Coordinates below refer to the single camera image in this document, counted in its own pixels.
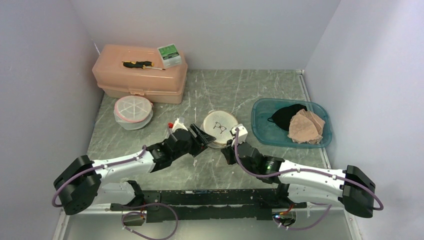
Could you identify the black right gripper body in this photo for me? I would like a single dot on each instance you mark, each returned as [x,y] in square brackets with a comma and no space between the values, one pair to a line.
[231,156]

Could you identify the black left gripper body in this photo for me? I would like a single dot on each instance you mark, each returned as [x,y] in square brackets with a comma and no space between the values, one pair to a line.
[195,145]

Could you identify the beige mesh laundry bag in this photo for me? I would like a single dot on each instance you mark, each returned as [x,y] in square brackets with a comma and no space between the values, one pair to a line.
[218,123]

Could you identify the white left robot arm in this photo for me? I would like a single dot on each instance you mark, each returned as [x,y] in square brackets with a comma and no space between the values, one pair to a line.
[87,182]

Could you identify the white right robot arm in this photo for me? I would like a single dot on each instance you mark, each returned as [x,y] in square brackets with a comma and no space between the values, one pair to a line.
[349,188]

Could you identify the black bra in basin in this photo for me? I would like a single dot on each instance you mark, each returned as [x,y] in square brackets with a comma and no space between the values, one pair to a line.
[283,116]

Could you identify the pink rimmed mesh laundry bag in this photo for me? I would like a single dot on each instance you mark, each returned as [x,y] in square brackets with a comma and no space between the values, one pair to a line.
[133,112]

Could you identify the beige bra in basin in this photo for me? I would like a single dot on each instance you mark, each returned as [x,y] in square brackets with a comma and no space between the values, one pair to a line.
[306,127]

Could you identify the teal plastic basin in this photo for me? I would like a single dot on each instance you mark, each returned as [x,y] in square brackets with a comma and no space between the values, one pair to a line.
[269,133]

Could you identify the small green white box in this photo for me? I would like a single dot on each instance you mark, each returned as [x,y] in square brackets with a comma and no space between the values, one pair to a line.
[170,56]

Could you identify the black yellow screwdriver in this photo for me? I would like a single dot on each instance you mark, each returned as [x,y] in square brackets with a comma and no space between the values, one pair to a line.
[141,65]

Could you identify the pink plastic storage box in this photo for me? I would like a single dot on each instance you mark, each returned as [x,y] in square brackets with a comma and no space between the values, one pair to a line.
[158,86]

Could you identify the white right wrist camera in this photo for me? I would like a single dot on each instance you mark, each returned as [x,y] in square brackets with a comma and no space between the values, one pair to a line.
[239,133]

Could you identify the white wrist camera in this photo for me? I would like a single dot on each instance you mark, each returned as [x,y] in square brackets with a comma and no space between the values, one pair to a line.
[177,124]
[239,133]

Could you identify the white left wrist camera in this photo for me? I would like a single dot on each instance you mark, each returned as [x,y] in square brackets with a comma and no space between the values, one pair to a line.
[177,124]

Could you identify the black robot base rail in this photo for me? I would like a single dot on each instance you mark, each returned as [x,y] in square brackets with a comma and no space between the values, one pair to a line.
[258,203]

